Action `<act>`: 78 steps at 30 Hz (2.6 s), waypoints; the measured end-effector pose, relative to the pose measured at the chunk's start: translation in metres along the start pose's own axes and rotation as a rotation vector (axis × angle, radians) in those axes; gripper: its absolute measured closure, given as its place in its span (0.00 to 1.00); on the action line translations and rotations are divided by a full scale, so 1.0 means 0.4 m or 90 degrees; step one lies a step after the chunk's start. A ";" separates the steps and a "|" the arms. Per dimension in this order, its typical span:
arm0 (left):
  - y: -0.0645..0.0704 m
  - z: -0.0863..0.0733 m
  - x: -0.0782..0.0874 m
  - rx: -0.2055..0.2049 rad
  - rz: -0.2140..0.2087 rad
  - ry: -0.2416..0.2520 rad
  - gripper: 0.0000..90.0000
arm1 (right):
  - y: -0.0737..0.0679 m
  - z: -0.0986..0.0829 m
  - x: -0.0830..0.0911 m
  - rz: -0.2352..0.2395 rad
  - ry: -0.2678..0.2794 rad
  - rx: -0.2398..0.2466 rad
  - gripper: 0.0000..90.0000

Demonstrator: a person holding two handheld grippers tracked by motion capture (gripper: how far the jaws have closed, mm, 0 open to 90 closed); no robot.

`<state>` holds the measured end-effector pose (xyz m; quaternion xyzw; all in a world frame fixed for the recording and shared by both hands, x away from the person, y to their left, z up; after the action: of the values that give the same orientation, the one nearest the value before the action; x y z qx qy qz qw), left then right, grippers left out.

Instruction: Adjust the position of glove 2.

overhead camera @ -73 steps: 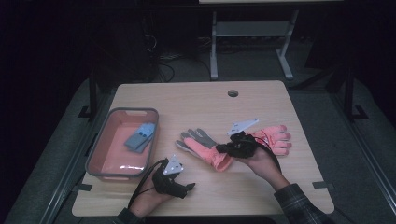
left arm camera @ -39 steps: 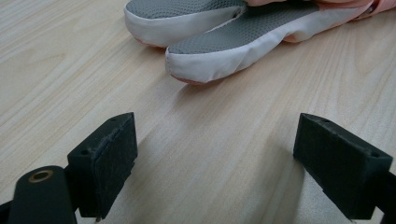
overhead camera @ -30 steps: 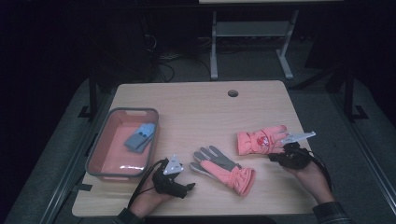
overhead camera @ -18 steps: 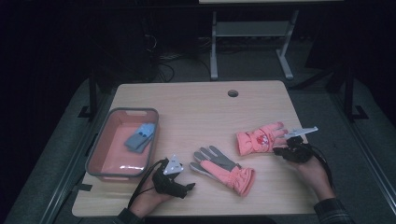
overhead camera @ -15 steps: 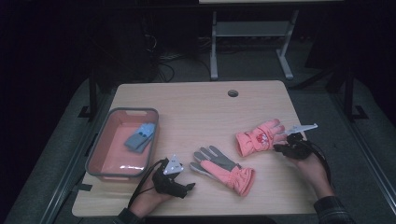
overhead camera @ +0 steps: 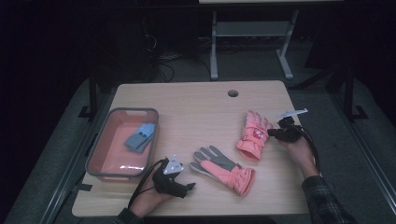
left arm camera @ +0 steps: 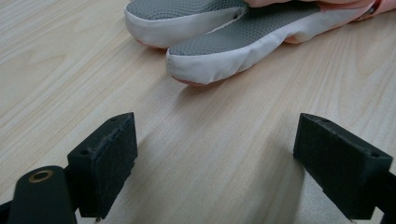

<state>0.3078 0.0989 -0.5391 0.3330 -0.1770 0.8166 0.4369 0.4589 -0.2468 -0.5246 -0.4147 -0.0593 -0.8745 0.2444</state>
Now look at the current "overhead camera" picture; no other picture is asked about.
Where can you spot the black metal stand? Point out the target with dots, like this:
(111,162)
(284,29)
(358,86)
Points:
(91,93)
(350,93)

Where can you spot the grey metal table frame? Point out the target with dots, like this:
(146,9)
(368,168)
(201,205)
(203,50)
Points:
(249,29)

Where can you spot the pink glove with grey palm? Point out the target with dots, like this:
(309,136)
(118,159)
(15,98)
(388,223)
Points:
(230,177)

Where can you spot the metal frame rail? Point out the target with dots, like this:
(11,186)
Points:
(367,149)
(71,174)

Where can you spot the blue and grey fleece glove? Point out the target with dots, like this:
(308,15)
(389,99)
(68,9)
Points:
(137,141)
(149,132)

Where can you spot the person's right hand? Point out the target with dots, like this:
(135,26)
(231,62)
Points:
(300,155)

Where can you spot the pink glove with print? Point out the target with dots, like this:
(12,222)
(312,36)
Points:
(252,140)

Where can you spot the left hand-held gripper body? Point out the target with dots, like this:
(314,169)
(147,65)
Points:
(168,182)

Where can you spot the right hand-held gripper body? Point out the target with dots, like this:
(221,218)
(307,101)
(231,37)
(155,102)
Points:
(289,130)

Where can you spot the person's left hand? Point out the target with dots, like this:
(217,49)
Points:
(149,199)

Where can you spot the pink bin with grey rim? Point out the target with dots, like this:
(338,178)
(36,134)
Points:
(112,149)

